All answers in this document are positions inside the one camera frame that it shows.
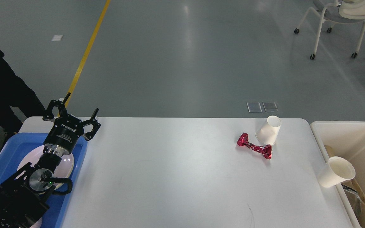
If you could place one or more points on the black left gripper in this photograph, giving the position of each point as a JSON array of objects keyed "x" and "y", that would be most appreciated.
[{"x": 64, "y": 132}]

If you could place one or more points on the pink plate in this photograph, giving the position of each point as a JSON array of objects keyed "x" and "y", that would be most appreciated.
[{"x": 63, "y": 170}]

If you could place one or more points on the brown paper bag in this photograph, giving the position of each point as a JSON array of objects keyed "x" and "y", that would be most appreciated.
[{"x": 353, "y": 181}]

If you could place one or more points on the white paper roll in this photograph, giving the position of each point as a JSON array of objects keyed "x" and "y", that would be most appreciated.
[{"x": 335, "y": 171}]

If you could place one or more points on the white paper cup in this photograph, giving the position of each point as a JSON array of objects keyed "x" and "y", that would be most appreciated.
[{"x": 269, "y": 130}]

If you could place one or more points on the red foil wrapper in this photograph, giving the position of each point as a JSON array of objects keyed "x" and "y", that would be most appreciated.
[{"x": 266, "y": 150}]

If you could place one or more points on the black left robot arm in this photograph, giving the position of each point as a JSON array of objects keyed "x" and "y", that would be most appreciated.
[{"x": 24, "y": 194}]

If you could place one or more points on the beige waste bin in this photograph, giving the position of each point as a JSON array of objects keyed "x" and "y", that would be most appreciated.
[{"x": 347, "y": 140}]

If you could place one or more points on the blue plastic tray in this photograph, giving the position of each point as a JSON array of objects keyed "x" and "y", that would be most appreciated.
[{"x": 17, "y": 148}]

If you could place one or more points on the person in black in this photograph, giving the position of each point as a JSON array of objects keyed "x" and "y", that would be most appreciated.
[{"x": 15, "y": 93}]

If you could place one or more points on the white floor label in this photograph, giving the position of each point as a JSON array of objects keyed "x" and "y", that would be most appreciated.
[{"x": 57, "y": 37}]

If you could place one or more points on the floor socket plates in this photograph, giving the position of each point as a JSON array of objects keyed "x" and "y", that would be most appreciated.
[{"x": 259, "y": 107}]

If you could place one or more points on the white chair on wheels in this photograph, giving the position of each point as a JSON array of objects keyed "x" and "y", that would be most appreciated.
[{"x": 336, "y": 12}]

